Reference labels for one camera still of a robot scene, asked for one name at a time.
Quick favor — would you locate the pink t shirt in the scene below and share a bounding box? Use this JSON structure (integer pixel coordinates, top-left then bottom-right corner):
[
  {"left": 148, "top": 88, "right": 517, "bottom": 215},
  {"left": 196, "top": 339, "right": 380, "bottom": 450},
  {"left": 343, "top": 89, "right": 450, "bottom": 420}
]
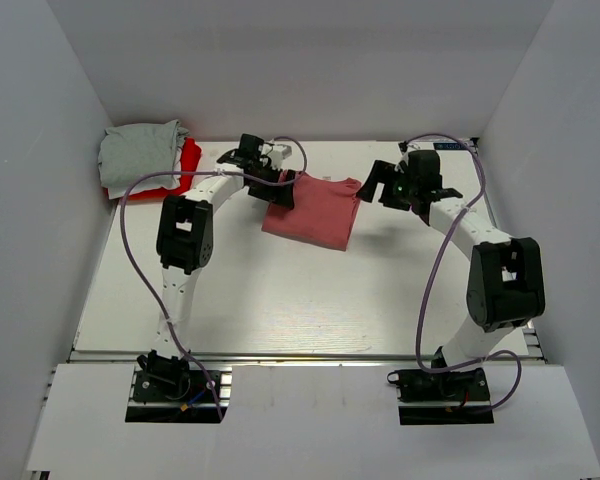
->
[{"left": 261, "top": 174, "right": 362, "bottom": 251}]

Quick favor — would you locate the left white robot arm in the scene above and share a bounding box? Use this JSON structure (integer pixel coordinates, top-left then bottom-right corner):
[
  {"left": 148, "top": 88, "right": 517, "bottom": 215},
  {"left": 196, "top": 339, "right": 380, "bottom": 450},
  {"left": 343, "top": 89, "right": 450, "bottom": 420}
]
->
[{"left": 156, "top": 134, "right": 301, "bottom": 360}]

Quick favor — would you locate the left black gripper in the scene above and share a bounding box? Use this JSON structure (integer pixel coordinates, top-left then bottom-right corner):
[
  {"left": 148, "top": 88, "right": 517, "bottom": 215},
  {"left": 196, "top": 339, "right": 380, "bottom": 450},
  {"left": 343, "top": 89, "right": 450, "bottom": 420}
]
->
[{"left": 249, "top": 161, "right": 296, "bottom": 208}]

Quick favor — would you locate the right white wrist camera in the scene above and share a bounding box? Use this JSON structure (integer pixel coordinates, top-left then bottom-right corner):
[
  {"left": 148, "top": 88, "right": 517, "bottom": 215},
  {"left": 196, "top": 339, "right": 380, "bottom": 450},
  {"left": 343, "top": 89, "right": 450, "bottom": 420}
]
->
[{"left": 397, "top": 141, "right": 421, "bottom": 171}]

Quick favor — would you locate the grey folded t shirt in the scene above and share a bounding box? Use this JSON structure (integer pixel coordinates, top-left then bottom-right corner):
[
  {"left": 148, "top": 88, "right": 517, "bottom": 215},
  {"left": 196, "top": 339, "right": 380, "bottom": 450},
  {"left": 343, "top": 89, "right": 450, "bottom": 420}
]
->
[{"left": 98, "top": 120, "right": 190, "bottom": 189}]

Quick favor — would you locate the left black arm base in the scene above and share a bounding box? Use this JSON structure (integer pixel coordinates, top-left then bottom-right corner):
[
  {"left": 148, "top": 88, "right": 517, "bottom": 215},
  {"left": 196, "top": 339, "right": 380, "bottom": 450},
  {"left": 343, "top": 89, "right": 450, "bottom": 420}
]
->
[{"left": 125, "top": 350, "right": 232, "bottom": 424}]

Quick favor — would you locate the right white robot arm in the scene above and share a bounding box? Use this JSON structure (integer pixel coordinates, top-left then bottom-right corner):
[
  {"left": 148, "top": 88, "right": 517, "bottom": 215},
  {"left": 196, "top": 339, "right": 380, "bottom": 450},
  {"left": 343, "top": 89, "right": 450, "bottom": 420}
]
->
[{"left": 357, "top": 150, "right": 546, "bottom": 399}]

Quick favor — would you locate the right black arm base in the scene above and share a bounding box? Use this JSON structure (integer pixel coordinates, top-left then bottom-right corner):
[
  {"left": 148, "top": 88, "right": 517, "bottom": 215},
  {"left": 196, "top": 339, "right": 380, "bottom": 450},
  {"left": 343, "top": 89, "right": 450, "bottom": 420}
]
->
[{"left": 387, "top": 368, "right": 494, "bottom": 426}]

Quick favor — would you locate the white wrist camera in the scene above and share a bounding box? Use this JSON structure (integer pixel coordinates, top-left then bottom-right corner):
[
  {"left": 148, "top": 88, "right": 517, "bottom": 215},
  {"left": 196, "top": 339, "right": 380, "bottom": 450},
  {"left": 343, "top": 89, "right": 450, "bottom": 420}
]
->
[
  {"left": 397, "top": 141, "right": 421, "bottom": 171},
  {"left": 260, "top": 143, "right": 292, "bottom": 170}
]

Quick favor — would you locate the white folded t shirt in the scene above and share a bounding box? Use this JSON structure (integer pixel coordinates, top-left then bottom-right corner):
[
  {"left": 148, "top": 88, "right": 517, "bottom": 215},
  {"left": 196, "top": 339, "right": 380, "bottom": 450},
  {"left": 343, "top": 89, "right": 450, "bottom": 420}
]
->
[{"left": 102, "top": 138, "right": 187, "bottom": 201}]

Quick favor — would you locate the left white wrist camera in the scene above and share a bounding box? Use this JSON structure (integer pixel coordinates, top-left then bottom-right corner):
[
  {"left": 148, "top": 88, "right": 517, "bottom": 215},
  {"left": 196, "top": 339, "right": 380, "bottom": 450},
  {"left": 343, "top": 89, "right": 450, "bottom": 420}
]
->
[{"left": 260, "top": 143, "right": 292, "bottom": 170}]

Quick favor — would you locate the red folded t shirt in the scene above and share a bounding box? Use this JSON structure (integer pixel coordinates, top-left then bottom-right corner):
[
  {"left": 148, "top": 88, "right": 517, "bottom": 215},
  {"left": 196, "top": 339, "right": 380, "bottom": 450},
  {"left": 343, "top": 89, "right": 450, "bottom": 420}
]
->
[{"left": 128, "top": 138, "right": 202, "bottom": 201}]

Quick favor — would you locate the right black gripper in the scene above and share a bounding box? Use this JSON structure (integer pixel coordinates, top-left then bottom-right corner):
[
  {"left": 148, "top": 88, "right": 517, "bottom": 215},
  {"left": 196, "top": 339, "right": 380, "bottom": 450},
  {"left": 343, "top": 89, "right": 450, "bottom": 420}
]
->
[{"left": 357, "top": 160, "right": 419, "bottom": 211}]

